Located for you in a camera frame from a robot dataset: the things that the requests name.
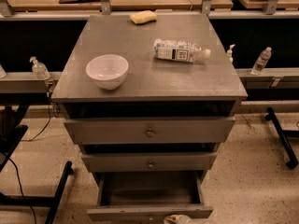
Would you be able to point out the standing clear water bottle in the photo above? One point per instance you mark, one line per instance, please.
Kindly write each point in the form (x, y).
(261, 61)

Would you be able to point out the white bowl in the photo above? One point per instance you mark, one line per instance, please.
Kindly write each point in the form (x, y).
(108, 71)

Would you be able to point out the black table leg right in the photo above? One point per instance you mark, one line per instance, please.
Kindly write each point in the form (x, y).
(283, 136)

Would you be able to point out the grey drawer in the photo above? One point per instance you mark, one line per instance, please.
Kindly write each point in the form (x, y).
(149, 196)
(148, 162)
(149, 131)

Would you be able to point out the lying plastic bottle with label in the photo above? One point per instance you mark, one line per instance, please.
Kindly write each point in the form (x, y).
(179, 51)

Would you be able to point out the yellow sponge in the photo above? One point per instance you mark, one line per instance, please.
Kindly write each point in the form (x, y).
(143, 17)

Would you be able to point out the grey middle drawer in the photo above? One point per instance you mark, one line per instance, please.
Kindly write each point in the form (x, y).
(148, 162)

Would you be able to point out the small white pump bottle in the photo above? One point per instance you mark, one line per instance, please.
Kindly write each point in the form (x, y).
(229, 53)

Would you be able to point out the black table leg left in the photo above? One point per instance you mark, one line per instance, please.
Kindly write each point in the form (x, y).
(51, 202)

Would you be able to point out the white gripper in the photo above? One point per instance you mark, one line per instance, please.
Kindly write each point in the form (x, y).
(176, 218)

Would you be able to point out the black table leg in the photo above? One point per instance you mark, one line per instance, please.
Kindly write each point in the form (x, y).
(283, 136)
(51, 202)

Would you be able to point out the grey wooden drawer cabinet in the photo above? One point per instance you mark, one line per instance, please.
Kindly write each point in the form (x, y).
(153, 89)

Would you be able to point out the clear pump dispenser bottle left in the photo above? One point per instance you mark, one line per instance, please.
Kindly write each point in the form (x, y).
(39, 69)

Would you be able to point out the grey bottom drawer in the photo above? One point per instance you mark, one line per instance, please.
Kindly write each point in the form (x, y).
(149, 196)

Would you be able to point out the grey top drawer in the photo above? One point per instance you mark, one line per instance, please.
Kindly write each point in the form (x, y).
(149, 131)

